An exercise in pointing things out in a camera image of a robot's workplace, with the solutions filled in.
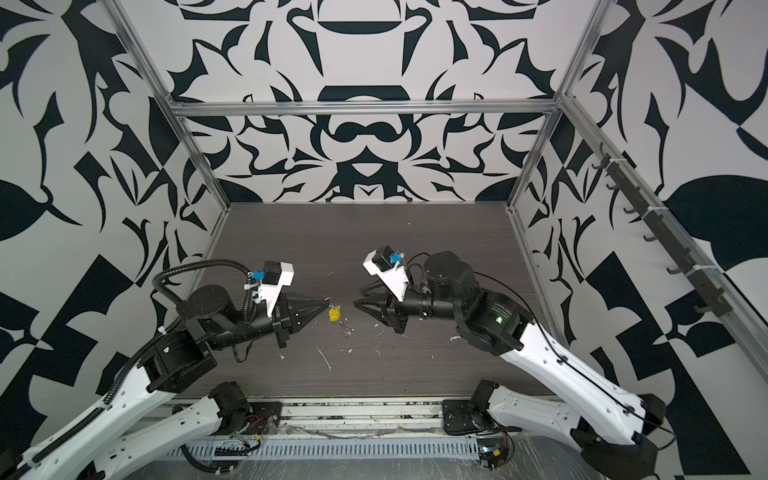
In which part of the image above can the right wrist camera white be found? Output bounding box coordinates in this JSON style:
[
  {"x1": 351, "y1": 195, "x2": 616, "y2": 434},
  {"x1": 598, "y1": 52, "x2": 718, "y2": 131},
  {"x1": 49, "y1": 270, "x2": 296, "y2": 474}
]
[{"x1": 363, "y1": 245, "x2": 411, "y2": 301}]

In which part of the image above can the yellow capped key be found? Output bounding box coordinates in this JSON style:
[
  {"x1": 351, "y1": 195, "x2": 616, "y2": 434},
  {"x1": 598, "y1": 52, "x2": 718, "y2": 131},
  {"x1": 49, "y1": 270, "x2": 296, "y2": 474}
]
[{"x1": 329, "y1": 306, "x2": 342, "y2": 323}]

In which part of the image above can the metal keyring with red grip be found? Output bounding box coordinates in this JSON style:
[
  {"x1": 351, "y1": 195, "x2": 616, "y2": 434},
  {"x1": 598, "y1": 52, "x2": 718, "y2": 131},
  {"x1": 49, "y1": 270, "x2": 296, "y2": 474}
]
[{"x1": 327, "y1": 298, "x2": 354, "y2": 337}]

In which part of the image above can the black corrugated cable conduit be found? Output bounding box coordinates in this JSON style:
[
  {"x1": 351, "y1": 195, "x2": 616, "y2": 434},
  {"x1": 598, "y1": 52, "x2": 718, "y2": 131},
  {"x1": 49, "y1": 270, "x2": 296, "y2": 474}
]
[{"x1": 0, "y1": 259, "x2": 256, "y2": 480}]

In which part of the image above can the black wall hook rail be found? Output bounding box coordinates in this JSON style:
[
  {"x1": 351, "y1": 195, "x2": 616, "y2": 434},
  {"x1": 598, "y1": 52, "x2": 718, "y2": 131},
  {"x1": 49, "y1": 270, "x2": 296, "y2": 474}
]
[{"x1": 594, "y1": 147, "x2": 733, "y2": 317}]

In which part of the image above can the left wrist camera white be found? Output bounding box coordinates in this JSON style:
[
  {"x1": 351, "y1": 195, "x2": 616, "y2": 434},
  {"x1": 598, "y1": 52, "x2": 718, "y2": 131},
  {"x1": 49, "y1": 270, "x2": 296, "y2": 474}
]
[{"x1": 244, "y1": 260, "x2": 295, "y2": 317}]

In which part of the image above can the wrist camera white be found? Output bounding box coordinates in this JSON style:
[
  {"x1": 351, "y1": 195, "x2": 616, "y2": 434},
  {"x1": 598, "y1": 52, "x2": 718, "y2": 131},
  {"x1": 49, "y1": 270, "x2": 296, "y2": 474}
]
[
  {"x1": 363, "y1": 245, "x2": 411, "y2": 301},
  {"x1": 244, "y1": 260, "x2": 295, "y2": 317}
]

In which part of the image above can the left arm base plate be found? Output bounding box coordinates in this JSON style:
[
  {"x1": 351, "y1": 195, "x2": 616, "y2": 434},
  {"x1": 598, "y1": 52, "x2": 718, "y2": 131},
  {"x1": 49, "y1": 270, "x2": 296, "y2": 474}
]
[{"x1": 214, "y1": 401, "x2": 283, "y2": 435}]

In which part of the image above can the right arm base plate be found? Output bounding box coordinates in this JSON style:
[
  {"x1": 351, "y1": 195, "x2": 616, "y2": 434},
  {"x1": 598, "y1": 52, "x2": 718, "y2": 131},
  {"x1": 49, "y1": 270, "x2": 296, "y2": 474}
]
[{"x1": 441, "y1": 399, "x2": 506, "y2": 436}]

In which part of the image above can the white slotted cable duct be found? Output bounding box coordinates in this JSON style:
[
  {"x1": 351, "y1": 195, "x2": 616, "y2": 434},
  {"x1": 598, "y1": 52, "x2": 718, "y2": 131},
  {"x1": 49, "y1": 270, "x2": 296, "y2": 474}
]
[{"x1": 187, "y1": 437, "x2": 480, "y2": 461}]

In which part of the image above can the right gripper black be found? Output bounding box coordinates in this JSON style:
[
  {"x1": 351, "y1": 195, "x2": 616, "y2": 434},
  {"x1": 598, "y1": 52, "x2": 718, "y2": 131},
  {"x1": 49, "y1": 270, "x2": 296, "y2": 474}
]
[{"x1": 356, "y1": 275, "x2": 470, "y2": 333}]

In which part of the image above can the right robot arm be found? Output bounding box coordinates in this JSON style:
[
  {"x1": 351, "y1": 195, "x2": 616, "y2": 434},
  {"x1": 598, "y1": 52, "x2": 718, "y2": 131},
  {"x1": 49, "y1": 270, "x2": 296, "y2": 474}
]
[{"x1": 354, "y1": 246, "x2": 666, "y2": 479}]

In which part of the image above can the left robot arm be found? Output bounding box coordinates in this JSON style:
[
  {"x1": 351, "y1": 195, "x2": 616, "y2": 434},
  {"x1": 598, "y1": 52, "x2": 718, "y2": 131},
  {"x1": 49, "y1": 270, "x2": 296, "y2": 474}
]
[{"x1": 1, "y1": 285, "x2": 329, "y2": 479}]

